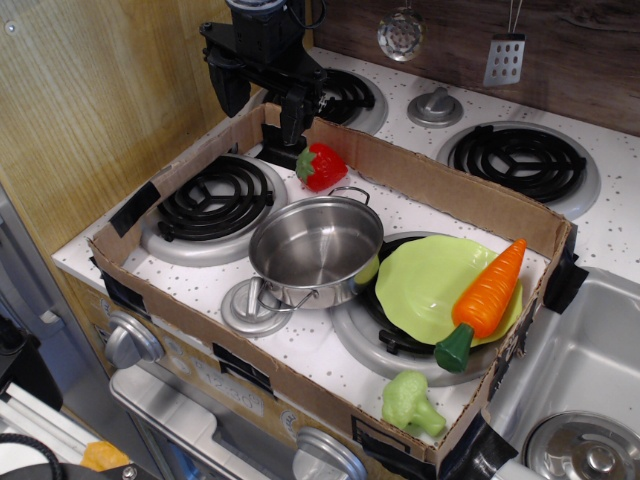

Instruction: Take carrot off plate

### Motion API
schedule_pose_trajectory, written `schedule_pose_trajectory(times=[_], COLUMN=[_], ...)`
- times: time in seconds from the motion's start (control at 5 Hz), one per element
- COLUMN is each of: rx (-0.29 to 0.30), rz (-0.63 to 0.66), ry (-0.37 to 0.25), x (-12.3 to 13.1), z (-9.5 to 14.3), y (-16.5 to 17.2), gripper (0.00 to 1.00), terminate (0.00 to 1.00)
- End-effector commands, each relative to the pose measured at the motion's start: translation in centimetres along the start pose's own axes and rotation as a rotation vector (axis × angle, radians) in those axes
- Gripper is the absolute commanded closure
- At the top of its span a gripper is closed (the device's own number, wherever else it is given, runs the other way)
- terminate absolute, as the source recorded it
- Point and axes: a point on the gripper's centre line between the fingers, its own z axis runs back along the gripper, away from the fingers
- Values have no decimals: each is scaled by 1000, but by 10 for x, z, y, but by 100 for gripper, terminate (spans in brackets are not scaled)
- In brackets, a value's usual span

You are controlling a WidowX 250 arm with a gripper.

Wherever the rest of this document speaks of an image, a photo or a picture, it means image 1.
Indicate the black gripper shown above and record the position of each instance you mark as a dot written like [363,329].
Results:
[264,46]

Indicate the orange toy carrot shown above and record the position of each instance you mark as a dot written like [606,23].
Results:
[479,310]

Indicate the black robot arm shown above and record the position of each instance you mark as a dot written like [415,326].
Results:
[260,7]

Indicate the green plastic plate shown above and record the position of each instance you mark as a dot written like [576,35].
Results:
[419,283]

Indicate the back left black burner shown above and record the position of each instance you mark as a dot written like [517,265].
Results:
[353,101]

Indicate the black burner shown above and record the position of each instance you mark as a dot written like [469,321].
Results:
[353,101]
[209,220]
[537,161]
[369,336]

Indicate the red toy strawberry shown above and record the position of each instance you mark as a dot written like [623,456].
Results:
[319,167]

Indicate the front left black burner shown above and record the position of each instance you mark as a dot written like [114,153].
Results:
[209,220]

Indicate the hanging metal strainer ladle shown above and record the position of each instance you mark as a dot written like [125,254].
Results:
[401,33]

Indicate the stainless steel pot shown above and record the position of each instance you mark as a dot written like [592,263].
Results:
[318,252]

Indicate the silver stovetop knob back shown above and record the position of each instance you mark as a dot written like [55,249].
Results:
[437,109]

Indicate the silver stovetop knob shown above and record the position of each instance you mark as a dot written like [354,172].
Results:
[437,109]
[251,310]

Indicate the silver stovetop knob front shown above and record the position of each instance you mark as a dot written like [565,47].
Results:
[251,310]

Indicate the hanging metal spatula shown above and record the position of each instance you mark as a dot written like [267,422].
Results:
[506,52]

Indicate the front right black burner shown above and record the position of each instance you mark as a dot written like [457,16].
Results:
[369,336]

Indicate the left silver oven knob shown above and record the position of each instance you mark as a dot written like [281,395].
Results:
[130,342]

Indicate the silver oven knob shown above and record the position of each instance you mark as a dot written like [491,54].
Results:
[320,456]
[130,342]

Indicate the back right black burner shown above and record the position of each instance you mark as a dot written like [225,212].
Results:
[537,161]

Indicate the green toy broccoli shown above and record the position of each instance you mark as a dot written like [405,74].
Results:
[405,403]

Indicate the cardboard fence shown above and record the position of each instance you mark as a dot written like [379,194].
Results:
[314,376]

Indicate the right silver oven knob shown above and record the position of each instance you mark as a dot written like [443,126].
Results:
[320,456]

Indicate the orange cloth piece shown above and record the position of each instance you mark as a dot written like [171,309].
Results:
[101,455]

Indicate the stainless steel sink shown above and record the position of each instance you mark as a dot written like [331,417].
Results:
[585,359]

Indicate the silver sink drain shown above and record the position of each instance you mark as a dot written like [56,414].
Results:
[582,445]

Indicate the silver oven door handle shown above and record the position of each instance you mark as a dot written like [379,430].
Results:
[199,438]

